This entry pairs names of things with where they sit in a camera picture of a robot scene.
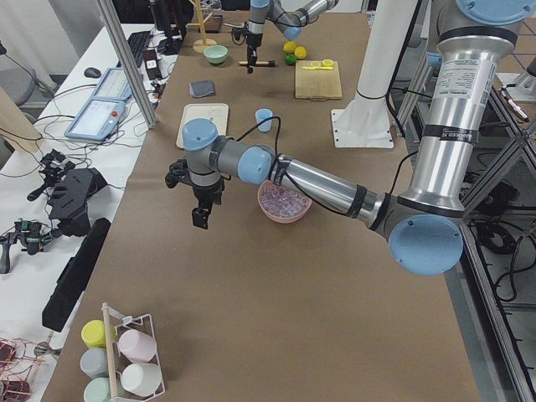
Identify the mint green bowl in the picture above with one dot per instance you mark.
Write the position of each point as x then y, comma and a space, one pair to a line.
216, 54

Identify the cream rabbit tray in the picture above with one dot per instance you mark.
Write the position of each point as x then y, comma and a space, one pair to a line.
200, 124

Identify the aluminium frame post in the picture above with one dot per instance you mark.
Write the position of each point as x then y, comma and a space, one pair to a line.
114, 29

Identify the wooden cutting board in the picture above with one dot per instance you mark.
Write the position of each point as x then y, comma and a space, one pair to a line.
317, 84

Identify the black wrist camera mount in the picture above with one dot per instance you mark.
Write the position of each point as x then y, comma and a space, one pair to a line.
178, 172

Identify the teach pendant upper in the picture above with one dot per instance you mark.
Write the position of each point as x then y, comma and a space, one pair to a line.
113, 84

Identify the wooden glass stand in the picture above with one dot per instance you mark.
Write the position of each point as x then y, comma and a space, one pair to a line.
204, 14

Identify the teach pendant lower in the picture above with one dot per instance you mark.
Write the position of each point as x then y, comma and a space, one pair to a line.
96, 120

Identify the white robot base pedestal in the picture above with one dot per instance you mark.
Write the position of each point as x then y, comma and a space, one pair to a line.
365, 121

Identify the green lime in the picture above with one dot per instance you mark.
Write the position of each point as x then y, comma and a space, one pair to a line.
290, 59

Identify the steel muddler black tip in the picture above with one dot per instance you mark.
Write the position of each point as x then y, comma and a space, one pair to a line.
259, 64

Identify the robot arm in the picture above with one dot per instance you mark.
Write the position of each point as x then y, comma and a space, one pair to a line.
289, 23
241, 244

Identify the teach pendant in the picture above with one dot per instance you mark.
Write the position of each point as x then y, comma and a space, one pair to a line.
113, 84
96, 120

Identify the yellow plastic knife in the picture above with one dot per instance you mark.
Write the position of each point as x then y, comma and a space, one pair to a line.
319, 67

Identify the grey folded cloth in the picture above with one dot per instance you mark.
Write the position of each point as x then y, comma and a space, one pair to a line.
202, 88

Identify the pink bowl of ice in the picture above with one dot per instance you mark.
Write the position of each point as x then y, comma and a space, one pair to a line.
280, 204

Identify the yellow lemon near board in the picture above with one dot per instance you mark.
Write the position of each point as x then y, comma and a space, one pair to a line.
300, 52

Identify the yellow lemon outer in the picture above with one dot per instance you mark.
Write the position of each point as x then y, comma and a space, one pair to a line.
289, 47

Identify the white cup rack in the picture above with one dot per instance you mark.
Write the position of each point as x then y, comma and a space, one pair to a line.
121, 360

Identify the light blue plastic cup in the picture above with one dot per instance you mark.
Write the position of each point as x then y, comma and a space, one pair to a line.
263, 118

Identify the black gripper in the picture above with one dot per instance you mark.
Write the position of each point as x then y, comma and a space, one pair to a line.
252, 41
206, 193

